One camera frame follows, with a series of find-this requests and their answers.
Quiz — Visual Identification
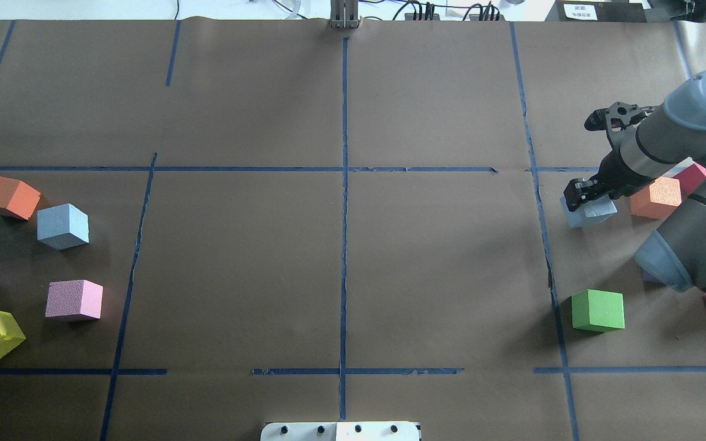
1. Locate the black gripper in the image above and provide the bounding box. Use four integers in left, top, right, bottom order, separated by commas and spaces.
563, 178, 610, 212

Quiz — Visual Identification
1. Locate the light blue block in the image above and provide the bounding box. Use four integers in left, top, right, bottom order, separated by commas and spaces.
37, 203, 89, 251
560, 195, 618, 228

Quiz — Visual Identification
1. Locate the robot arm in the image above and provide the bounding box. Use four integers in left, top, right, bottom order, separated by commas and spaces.
560, 71, 706, 293

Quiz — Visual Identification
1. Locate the orange foam block right side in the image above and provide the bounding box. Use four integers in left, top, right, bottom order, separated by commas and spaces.
629, 178, 683, 220

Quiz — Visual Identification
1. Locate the orange foam block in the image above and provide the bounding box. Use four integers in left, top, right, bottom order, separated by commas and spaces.
629, 178, 683, 220
0, 176, 42, 221

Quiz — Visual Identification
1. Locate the purple foam block right side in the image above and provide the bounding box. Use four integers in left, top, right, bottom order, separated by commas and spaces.
641, 269, 664, 285

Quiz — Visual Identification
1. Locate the red foam block near bin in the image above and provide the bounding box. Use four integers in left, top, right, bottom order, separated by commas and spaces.
673, 162, 706, 198

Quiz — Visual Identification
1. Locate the green foam block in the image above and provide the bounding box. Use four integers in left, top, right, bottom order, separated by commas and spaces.
571, 288, 626, 333

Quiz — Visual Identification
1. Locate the black power box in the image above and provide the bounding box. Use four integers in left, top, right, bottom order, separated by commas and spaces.
544, 1, 647, 23

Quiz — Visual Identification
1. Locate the pink foam block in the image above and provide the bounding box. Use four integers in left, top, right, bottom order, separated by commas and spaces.
45, 280, 104, 322

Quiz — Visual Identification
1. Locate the orange foam block left side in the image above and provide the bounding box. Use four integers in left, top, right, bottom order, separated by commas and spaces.
0, 176, 42, 221

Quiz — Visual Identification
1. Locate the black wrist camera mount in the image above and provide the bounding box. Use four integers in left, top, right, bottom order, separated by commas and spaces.
583, 102, 657, 149

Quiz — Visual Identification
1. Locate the aluminium frame post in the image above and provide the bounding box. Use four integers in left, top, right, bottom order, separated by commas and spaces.
328, 0, 360, 29

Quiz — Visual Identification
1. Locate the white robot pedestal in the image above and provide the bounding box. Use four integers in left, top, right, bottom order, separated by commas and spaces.
260, 421, 422, 440

